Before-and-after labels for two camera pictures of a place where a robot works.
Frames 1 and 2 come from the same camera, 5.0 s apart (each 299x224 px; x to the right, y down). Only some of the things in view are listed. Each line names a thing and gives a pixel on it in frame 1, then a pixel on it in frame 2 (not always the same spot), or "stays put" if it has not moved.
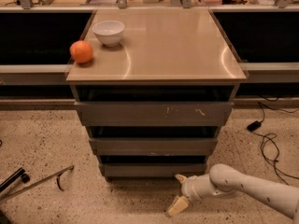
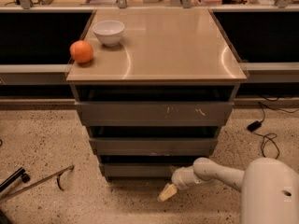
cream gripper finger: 179,204 → 169,190
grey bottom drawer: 153,170 stays put
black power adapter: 253,126 stays put
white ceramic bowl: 108,32 stays put
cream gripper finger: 181,178 → 173,168
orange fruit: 81,51 stays put
